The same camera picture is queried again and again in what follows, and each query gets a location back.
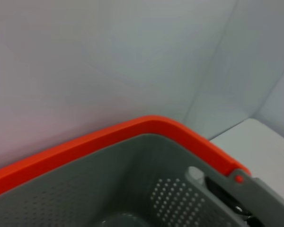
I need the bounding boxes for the grey-green perforated storage basket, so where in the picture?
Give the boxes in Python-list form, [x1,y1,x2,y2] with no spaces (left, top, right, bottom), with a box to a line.
[0,133,284,227]

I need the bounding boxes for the orange basket carry handle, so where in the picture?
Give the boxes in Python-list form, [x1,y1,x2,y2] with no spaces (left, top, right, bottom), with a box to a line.
[0,115,253,201]

